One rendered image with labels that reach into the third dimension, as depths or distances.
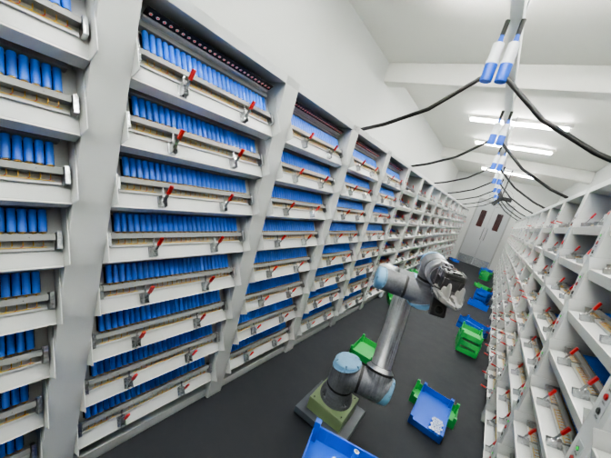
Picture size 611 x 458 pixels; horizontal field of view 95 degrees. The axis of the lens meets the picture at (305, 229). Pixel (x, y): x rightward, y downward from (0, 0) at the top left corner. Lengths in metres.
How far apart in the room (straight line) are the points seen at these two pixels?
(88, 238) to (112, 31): 0.57
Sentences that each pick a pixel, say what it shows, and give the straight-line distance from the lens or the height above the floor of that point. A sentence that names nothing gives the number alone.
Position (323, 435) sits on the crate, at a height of 0.51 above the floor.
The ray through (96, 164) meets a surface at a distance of 1.01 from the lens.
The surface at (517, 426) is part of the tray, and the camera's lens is 1.87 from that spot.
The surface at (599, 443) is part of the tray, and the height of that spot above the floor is 0.90.
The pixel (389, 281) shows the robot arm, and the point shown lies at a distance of 1.14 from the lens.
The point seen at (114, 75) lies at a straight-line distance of 1.01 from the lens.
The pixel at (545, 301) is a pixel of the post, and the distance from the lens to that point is 2.44.
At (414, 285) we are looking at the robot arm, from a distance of 1.15.
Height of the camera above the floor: 1.33
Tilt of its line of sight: 11 degrees down
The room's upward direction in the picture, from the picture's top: 16 degrees clockwise
